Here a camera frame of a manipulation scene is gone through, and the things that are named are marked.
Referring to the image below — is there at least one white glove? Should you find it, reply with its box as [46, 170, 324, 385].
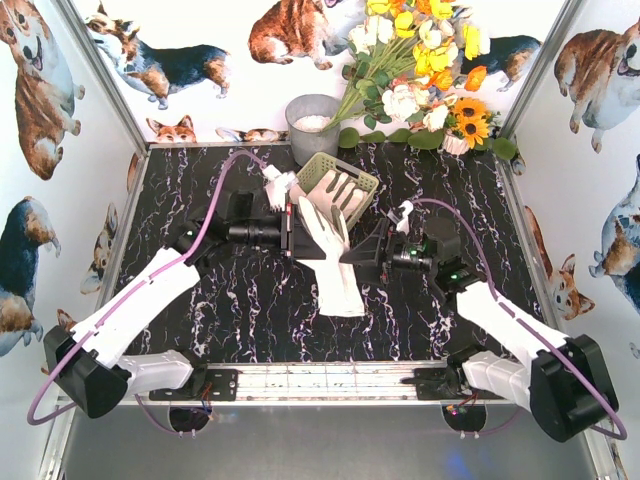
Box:
[298, 197, 365, 318]
[289, 170, 367, 218]

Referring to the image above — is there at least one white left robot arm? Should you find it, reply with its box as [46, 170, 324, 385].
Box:
[44, 198, 326, 419]

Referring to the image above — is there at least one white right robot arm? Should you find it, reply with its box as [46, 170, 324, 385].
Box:
[341, 217, 626, 442]

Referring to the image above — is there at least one pale green storage basket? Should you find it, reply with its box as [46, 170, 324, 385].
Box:
[296, 152, 379, 230]

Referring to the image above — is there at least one grey metal bucket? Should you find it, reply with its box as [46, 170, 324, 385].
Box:
[285, 94, 340, 166]

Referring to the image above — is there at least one small white flower pot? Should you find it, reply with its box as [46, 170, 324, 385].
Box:
[442, 132, 470, 156]

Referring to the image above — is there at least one artificial flower bouquet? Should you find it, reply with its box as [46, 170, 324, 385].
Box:
[319, 0, 519, 161]

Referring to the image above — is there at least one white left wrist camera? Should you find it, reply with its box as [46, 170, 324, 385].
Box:
[262, 165, 297, 212]

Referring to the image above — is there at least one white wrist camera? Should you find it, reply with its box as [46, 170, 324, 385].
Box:
[387, 200, 414, 235]
[262, 165, 297, 212]

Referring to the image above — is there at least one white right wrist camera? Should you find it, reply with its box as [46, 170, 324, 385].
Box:
[387, 200, 414, 235]

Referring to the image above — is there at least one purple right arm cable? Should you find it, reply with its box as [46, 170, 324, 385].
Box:
[412, 198, 629, 441]

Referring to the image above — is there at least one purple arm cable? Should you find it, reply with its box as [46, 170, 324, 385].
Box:
[25, 151, 271, 436]
[412, 198, 629, 441]

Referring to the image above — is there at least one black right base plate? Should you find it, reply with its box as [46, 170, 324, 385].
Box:
[401, 367, 499, 400]

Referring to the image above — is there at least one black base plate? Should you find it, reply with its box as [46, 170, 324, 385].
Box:
[401, 367, 499, 400]
[149, 367, 239, 401]

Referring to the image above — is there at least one aluminium front rail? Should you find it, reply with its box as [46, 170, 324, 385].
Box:
[55, 360, 601, 407]

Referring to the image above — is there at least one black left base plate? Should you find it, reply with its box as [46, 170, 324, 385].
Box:
[149, 367, 239, 401]

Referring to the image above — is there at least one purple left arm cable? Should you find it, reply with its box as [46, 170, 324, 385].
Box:
[25, 151, 271, 436]

